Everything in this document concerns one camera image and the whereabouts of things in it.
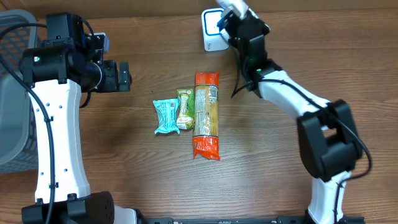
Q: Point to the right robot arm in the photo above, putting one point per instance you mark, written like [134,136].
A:
[327,136]

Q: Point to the white tube gold cap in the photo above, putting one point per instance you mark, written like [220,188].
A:
[238,4]

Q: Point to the white barcode scanner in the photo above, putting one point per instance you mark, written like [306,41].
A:
[214,39]

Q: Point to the mint green wipes packet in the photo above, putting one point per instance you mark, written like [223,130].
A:
[167,115]

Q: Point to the green snack packet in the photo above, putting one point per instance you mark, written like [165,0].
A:
[186,112]

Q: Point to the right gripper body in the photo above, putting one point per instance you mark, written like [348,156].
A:
[234,45]

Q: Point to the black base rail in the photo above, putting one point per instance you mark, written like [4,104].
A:
[279,220]

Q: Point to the grey plastic shopping basket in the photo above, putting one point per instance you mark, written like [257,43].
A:
[18,136]

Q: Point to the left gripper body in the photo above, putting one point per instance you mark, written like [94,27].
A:
[110,76]

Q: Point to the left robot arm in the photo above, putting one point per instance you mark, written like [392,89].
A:
[69,63]

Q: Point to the orange spaghetti packet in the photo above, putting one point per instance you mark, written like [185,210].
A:
[206,116]

